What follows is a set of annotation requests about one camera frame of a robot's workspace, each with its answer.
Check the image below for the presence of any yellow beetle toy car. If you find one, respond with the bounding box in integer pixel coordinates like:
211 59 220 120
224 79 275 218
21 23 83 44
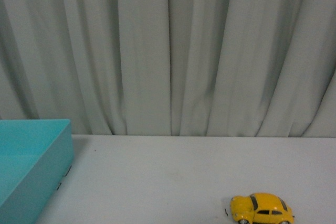
230 193 295 223

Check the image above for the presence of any grey pleated curtain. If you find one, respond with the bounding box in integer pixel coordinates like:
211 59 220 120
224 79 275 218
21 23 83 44
1 0 335 137

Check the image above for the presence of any turquoise plastic storage box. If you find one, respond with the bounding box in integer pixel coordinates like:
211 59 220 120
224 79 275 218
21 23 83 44
1 119 74 223

